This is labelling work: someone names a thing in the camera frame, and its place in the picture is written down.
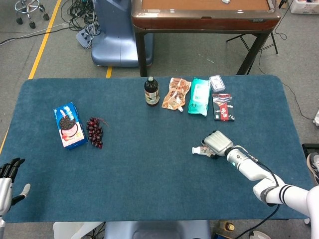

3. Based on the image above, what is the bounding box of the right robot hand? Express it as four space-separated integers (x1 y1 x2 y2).
201 130 234 159

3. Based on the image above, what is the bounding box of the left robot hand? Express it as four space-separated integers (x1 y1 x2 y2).
0 157 31 217

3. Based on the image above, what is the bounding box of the white floral print tube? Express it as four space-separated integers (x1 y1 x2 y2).
191 145 217 158

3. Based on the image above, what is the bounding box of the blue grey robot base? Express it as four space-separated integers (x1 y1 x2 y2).
91 0 154 68

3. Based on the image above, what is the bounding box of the black red snack box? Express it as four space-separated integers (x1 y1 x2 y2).
212 93 235 122

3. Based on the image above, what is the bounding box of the green wet wipes pack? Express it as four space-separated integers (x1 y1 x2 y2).
187 77 212 117

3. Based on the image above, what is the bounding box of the small clear purple pack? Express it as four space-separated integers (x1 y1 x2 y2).
209 75 226 93

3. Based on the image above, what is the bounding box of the orange spout pouch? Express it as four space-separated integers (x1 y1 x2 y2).
161 77 192 112

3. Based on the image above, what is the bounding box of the blue table cloth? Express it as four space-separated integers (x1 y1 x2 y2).
0 75 314 223

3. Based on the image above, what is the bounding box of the brown tea bottle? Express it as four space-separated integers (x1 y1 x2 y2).
144 76 160 107

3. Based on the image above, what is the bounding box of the blue cookie box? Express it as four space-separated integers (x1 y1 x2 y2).
53 102 88 150

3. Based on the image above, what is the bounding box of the grey sneaker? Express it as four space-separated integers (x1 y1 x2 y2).
306 153 319 185

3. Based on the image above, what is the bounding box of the dark red grape bunch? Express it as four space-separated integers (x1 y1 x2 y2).
86 117 110 149

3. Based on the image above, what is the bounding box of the brown mahjong table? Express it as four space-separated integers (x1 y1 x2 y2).
131 0 282 77

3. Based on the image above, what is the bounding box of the white plastic basket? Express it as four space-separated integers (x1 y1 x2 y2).
289 0 319 14

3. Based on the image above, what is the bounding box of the black round stool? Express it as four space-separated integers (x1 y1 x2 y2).
14 0 50 29

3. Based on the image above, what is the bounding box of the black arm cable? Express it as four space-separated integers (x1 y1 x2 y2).
234 145 281 239

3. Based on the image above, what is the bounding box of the black cable bundle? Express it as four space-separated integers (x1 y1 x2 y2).
67 0 102 49

